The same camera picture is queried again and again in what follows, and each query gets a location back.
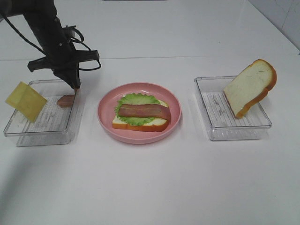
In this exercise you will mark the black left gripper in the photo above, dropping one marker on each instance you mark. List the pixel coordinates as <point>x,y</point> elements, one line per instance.
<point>62,55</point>

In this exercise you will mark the bacon strip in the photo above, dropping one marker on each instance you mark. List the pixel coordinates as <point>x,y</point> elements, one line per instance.
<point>68,100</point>
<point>142,114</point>

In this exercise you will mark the green lettuce leaf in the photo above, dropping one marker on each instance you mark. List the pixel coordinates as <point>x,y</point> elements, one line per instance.
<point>135,99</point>

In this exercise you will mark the white bread slice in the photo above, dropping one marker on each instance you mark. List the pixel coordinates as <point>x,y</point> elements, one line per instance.
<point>157,125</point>

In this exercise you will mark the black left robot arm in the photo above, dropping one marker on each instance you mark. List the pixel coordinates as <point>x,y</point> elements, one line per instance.
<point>41,16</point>

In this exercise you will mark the clear plastic left tray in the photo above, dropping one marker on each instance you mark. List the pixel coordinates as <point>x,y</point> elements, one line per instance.
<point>55,125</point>

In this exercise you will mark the yellow cheese slice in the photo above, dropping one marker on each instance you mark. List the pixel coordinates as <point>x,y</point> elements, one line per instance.
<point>16,95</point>
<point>31,103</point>

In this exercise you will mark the pink round plate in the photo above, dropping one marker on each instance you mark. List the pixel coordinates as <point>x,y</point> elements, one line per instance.
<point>105,112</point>

